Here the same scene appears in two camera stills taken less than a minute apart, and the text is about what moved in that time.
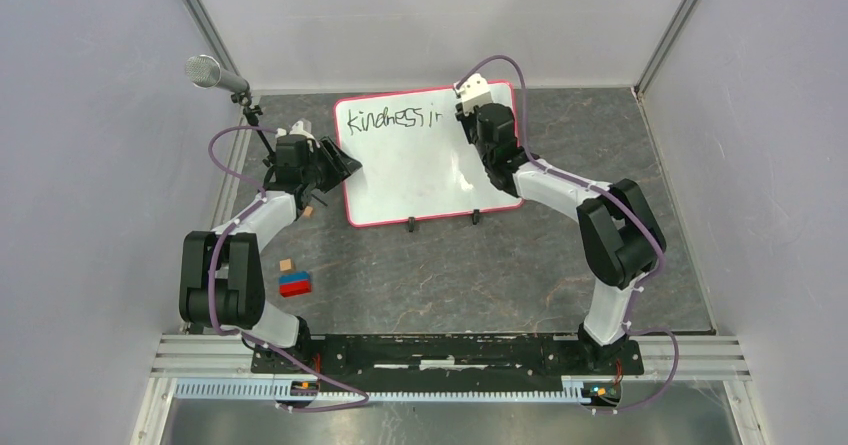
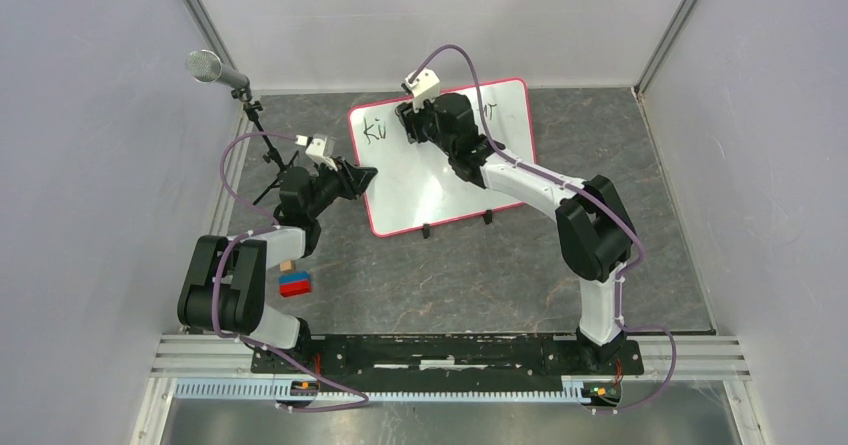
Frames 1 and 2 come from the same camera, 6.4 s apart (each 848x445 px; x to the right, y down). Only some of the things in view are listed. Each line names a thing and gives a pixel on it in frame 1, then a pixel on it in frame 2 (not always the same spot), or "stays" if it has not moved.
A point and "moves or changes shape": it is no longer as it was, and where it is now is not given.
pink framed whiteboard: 419,162 moves or changes shape
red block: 295,288 stays
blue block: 295,276 stays
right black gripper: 465,120 to 411,121
